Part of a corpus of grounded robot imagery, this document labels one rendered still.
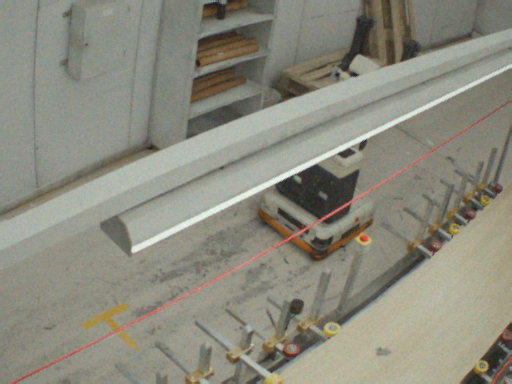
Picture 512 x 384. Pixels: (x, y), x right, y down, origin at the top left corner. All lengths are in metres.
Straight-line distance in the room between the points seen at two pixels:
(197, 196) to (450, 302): 2.37
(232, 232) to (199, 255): 0.37
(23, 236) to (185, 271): 3.60
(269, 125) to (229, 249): 3.44
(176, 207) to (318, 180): 3.37
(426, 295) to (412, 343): 0.39
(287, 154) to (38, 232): 0.71
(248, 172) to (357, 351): 1.79
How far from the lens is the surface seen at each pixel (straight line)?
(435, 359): 3.35
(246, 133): 1.58
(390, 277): 4.01
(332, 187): 4.75
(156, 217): 1.46
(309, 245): 5.01
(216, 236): 5.12
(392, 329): 3.42
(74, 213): 1.32
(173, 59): 5.36
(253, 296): 4.70
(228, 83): 5.85
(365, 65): 4.81
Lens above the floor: 3.29
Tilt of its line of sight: 36 degrees down
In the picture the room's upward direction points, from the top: 9 degrees clockwise
